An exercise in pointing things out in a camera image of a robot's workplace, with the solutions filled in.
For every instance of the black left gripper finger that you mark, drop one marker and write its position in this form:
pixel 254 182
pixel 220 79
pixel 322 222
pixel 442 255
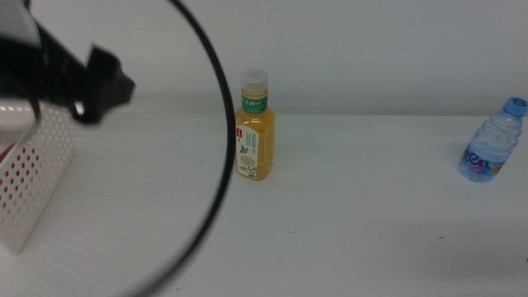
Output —
pixel 107 86

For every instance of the red cola can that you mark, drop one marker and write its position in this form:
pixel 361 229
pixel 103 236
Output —
pixel 4 156

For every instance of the yellow tea bottle white cap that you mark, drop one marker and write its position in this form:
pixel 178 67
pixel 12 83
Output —
pixel 257 144

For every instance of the clear water bottle blue cap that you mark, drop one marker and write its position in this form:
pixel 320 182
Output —
pixel 491 144

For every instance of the white perforated plastic basket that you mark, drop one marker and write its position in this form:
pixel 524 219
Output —
pixel 62 136

